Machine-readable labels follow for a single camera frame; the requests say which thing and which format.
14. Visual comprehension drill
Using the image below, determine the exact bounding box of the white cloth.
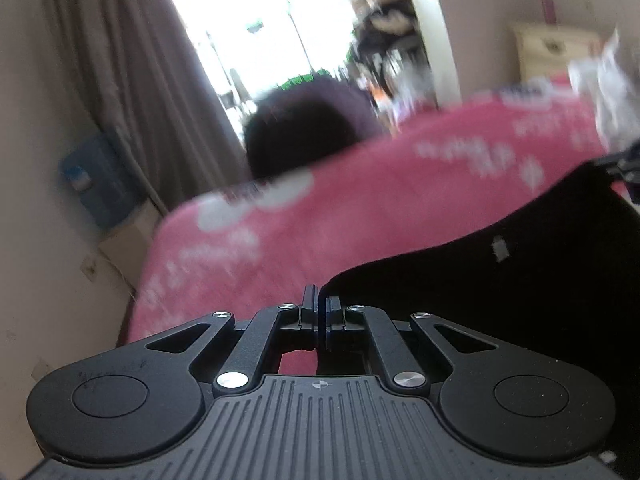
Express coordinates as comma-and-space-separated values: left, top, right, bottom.
567, 25, 640, 153

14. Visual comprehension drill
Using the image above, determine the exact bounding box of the blue box on wall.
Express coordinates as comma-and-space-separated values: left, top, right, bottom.
57, 130, 141, 231

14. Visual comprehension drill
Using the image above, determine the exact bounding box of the wheelchair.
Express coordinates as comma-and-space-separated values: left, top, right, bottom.
350, 0, 436, 111

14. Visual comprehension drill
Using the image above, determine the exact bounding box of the black t-shirt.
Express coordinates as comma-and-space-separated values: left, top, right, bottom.
320, 162, 640, 461

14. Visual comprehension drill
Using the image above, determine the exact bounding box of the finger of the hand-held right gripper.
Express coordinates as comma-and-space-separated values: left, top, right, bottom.
595, 142, 640, 206

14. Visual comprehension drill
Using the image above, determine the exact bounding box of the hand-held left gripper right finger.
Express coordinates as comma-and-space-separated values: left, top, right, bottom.
319, 296, 502, 397

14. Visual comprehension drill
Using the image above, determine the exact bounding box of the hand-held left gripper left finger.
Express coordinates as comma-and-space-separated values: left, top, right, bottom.
145, 284, 319, 397

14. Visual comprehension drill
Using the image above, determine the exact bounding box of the grey curtain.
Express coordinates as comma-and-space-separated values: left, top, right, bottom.
35, 0, 251, 216

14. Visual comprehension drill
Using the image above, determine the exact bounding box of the white cabinet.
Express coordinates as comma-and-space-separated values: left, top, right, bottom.
97, 200, 166, 306

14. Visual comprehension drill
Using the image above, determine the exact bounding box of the pink floral blanket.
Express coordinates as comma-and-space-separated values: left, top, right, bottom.
127, 72, 640, 376

